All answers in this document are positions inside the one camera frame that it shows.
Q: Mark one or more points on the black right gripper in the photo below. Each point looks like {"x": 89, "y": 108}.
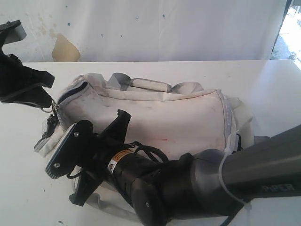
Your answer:
{"x": 106, "y": 158}

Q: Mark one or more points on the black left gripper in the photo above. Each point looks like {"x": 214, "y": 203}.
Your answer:
{"x": 15, "y": 78}

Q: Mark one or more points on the white fabric backpack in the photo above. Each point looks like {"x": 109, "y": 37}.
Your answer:
{"x": 185, "y": 118}

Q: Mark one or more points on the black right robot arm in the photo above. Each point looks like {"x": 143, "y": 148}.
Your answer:
{"x": 208, "y": 184}

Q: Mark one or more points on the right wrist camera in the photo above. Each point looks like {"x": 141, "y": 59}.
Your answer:
{"x": 68, "y": 150}

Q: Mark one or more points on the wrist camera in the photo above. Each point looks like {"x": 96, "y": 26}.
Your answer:
{"x": 68, "y": 150}
{"x": 11, "y": 32}

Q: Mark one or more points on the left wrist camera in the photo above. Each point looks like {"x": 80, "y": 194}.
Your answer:
{"x": 11, "y": 32}

